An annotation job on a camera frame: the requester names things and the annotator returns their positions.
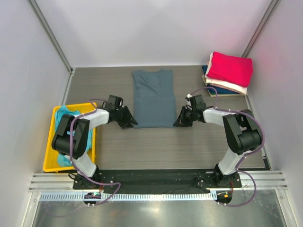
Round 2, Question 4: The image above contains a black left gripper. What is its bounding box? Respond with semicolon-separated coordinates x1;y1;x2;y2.
115;106;137;129

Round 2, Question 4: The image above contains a slate blue t shirt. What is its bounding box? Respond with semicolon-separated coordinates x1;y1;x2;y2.
132;69;177;128

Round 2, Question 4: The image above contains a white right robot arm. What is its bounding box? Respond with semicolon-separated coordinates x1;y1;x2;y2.
173;94;263;187

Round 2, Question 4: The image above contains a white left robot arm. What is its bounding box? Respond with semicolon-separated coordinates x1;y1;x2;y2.
52;95;138;189

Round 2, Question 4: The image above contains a folded cream t shirt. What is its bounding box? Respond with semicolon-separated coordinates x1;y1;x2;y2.
202;65;247;95

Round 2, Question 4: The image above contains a turquoise t shirt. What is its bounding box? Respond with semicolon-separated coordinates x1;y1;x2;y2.
54;105;93;167

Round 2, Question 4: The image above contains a folded red t shirt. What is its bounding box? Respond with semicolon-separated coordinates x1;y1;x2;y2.
206;52;253;87

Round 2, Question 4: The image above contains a yellow plastic bin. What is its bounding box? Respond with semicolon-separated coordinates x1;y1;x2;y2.
43;103;96;173

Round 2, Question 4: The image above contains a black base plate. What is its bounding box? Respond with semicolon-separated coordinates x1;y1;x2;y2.
72;168;242;194

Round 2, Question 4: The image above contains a white slotted cable duct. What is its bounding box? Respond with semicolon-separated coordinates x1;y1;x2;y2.
39;191;217;202

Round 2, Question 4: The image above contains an aluminium frame rail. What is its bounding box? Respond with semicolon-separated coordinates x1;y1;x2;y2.
28;172;79;192

